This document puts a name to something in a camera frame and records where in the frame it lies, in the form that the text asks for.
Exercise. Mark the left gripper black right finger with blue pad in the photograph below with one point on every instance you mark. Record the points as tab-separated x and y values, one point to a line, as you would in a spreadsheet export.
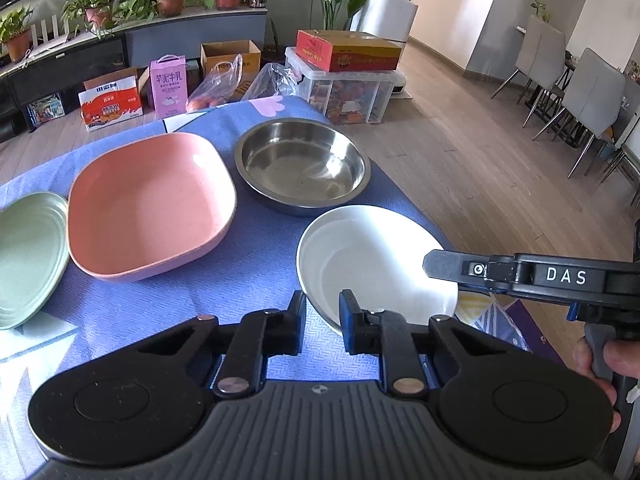
387	335

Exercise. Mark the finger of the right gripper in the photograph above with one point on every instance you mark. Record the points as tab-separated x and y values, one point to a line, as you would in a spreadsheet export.
466	270

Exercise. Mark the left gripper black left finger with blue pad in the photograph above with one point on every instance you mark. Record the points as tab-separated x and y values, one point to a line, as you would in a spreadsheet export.
258	337

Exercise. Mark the small white ceramic bowl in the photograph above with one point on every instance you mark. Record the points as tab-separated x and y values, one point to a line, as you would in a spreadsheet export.
378	255

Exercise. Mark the pink square plate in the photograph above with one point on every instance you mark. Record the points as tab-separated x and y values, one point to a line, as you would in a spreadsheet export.
149	207

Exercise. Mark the stainless steel bowl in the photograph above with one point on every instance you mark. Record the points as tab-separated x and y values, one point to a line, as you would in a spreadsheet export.
300	166

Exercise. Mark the green round plate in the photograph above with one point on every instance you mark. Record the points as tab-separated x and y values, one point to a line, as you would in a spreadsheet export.
34	255

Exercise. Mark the person's right hand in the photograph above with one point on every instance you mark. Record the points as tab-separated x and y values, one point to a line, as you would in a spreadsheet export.
622	357

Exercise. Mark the blue printed tablecloth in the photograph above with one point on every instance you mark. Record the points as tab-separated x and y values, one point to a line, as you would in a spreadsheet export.
252	268

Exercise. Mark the grey dining chair near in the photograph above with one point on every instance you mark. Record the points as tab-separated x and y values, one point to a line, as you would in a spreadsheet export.
593	98

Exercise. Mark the grey dining chair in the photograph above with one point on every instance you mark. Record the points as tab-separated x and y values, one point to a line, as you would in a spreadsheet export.
541	59
593	98

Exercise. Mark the clear plastic storage bin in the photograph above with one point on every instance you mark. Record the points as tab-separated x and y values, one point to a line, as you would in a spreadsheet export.
344	98

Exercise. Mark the plastic bag with fruit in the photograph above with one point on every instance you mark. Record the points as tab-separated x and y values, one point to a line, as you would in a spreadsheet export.
218	85

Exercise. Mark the clear plastic bag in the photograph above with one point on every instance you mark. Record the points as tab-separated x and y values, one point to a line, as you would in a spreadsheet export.
272	80

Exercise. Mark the red cardboard box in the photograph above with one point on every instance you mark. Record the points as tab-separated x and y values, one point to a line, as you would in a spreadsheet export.
338	51

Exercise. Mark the pink milk carton box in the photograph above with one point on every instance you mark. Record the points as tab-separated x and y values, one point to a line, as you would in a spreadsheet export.
168	85

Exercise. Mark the red white milk carton box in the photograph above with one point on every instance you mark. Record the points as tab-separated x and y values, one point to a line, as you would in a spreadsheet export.
110	99

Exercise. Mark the open brown cardboard box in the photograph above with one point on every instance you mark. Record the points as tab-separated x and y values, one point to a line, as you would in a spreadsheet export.
218	57

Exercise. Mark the dark TV console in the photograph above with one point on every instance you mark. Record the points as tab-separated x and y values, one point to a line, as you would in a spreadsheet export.
62	65

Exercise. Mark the white router with antennas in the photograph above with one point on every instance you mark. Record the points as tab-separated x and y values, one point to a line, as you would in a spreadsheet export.
47	34

